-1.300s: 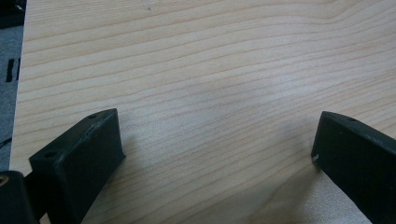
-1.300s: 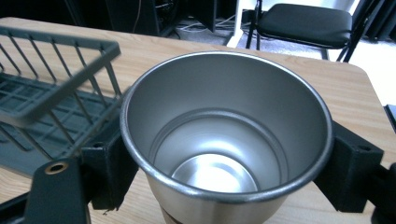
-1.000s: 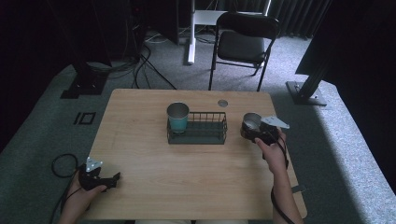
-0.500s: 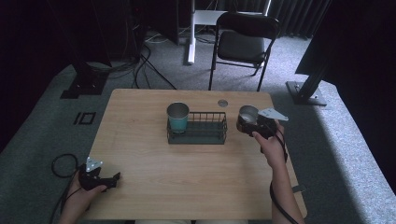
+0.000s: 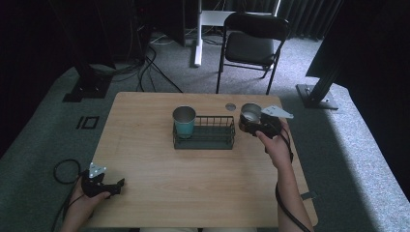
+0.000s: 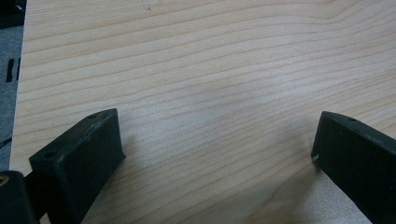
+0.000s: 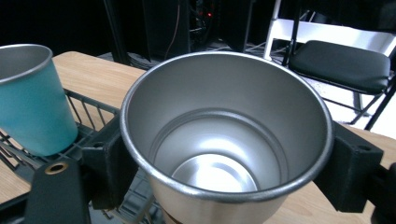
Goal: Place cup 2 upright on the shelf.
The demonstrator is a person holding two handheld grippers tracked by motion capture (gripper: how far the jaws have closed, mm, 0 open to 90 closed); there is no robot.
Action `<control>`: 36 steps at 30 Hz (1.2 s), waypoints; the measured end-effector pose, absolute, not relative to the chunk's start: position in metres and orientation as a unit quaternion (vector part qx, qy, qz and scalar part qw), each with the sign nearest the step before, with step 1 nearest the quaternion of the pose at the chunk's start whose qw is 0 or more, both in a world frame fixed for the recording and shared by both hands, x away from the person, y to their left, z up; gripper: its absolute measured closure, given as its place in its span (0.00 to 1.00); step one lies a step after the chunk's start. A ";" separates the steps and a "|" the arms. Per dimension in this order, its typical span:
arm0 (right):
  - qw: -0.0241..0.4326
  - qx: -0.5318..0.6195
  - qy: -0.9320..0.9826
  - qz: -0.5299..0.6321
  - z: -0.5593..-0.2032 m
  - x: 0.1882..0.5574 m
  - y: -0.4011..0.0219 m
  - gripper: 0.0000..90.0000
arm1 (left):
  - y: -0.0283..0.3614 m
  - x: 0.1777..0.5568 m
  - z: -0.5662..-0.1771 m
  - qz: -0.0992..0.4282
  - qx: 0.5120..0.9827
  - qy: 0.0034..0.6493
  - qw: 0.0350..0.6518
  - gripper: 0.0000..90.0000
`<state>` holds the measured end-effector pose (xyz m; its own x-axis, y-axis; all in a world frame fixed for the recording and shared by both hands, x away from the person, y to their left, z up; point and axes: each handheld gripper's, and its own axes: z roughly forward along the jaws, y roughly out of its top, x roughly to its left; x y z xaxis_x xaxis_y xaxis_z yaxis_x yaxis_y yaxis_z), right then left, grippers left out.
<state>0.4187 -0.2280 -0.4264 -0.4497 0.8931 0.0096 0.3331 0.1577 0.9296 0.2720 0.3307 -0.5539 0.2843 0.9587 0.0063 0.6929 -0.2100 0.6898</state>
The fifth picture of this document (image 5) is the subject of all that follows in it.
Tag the round grey table grommet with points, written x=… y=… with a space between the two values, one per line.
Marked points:
x=230 y=107

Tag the person's right hand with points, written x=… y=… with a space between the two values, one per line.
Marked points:
x=278 y=150

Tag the person's left hand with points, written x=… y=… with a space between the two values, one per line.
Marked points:
x=85 y=204

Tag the black slanted stand with base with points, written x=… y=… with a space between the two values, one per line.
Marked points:
x=317 y=96

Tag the black folding chair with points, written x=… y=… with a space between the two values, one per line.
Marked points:
x=249 y=48

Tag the black stand with flat base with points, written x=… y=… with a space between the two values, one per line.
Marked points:
x=87 y=88

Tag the small grey table tab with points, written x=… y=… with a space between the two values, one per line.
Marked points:
x=308 y=195

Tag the dark cabinet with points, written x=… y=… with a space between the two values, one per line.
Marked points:
x=161 y=22

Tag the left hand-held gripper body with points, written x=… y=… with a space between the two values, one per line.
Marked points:
x=93 y=185

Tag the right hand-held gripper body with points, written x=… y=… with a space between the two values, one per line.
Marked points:
x=270 y=125

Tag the teal metal cup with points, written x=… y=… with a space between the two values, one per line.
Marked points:
x=184 y=124

